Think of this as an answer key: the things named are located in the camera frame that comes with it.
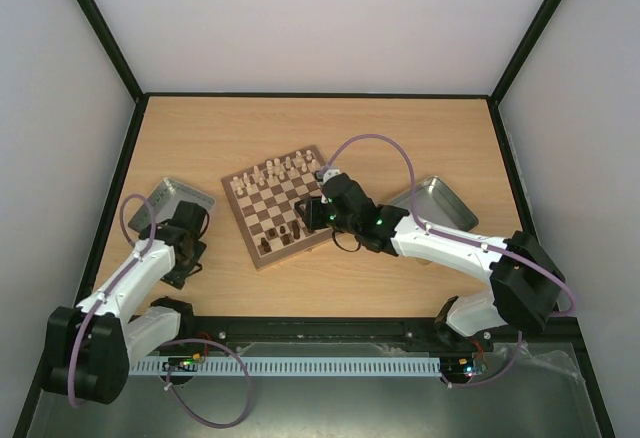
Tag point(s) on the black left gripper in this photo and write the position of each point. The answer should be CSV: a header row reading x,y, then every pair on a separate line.
x,y
177,277

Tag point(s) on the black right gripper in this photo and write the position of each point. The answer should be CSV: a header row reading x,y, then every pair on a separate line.
x,y
314,214

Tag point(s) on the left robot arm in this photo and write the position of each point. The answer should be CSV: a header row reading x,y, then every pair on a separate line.
x,y
89,348

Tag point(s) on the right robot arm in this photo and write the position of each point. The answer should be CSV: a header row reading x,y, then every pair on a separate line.
x,y
523,283

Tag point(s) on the wooden chess board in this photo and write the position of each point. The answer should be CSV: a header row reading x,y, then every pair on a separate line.
x,y
272,206

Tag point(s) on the left metal tray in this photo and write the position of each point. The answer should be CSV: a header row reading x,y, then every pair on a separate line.
x,y
164,200

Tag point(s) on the dark rook near corner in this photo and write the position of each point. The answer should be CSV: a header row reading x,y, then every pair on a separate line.
x,y
265,246

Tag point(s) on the right metal tin tray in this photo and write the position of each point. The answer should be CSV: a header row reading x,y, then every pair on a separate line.
x,y
436,202

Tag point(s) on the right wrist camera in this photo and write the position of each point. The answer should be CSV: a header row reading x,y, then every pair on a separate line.
x,y
326,173

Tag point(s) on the black enclosure frame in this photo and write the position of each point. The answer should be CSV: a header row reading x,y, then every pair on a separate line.
x,y
525,47

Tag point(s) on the light blue slotted cable duct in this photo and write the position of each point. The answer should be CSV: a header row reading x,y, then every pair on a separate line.
x,y
314,367

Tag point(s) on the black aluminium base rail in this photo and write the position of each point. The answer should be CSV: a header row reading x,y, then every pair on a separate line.
x,y
411,333

